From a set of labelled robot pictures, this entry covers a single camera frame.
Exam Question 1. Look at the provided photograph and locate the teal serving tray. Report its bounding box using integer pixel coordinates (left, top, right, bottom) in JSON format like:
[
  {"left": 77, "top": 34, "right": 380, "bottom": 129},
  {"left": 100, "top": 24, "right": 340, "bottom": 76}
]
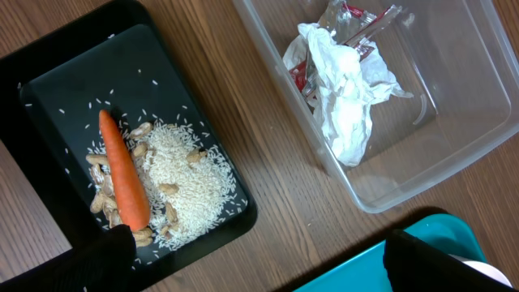
[{"left": 298, "top": 214, "right": 487, "bottom": 291}]

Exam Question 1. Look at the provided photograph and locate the small white tissue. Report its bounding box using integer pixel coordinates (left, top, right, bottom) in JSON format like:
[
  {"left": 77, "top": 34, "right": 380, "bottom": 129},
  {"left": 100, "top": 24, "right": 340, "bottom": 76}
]
[{"left": 298, "top": 24, "right": 371, "bottom": 167}]

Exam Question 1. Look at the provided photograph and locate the orange carrot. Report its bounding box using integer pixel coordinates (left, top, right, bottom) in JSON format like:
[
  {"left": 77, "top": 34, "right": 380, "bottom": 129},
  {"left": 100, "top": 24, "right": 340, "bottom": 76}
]
[{"left": 99, "top": 109, "right": 151, "bottom": 231}]

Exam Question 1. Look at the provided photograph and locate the black plastic tray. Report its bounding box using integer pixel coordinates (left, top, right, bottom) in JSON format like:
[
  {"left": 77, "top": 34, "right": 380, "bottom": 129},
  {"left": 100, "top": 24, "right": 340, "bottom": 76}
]
[{"left": 0, "top": 0, "right": 259, "bottom": 292}]

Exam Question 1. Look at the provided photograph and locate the clear plastic bin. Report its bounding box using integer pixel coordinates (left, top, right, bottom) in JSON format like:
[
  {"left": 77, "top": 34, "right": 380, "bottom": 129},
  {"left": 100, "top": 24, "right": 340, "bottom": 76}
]
[{"left": 235, "top": 0, "right": 518, "bottom": 213}]

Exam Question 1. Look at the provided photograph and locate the red snack wrapper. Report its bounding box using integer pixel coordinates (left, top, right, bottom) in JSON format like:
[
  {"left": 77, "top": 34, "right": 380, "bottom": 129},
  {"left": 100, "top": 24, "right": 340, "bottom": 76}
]
[{"left": 282, "top": 1, "right": 403, "bottom": 103}]

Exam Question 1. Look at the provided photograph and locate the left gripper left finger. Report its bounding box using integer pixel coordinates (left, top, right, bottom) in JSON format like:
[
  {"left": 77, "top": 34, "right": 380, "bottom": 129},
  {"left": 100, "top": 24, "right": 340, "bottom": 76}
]
[{"left": 1, "top": 225, "right": 136, "bottom": 292}]

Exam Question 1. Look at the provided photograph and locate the large white tissue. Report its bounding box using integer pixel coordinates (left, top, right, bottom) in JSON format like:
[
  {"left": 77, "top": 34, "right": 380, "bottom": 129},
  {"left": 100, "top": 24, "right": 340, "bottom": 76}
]
[{"left": 282, "top": 36, "right": 414, "bottom": 105}]

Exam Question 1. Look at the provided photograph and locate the pink bowl with peanuts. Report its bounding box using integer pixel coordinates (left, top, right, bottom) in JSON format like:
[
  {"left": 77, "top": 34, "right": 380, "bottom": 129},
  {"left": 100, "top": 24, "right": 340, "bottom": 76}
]
[{"left": 450, "top": 254, "right": 513, "bottom": 287}]

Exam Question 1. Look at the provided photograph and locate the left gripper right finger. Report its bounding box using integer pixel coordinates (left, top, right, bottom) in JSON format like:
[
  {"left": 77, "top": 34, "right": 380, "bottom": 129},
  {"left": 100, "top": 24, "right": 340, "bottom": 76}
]
[{"left": 383, "top": 230, "right": 515, "bottom": 292}]

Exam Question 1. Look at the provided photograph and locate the rice and peanut pile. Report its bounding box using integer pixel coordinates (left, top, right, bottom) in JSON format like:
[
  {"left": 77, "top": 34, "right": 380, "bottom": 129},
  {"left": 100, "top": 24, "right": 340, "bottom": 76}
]
[{"left": 84, "top": 119, "right": 249, "bottom": 251}]

